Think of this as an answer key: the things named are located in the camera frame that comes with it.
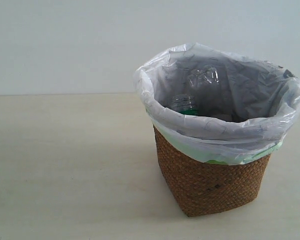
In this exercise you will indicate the green label water bottle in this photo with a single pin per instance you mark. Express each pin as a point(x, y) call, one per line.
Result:
point(184, 104)

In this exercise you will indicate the white plastic bin liner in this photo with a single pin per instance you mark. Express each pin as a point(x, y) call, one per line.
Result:
point(257, 104)

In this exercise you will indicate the brown woven wicker basket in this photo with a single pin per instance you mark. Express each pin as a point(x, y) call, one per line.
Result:
point(205, 188)

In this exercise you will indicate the red label clear bottle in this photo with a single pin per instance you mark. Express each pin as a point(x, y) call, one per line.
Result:
point(203, 82)

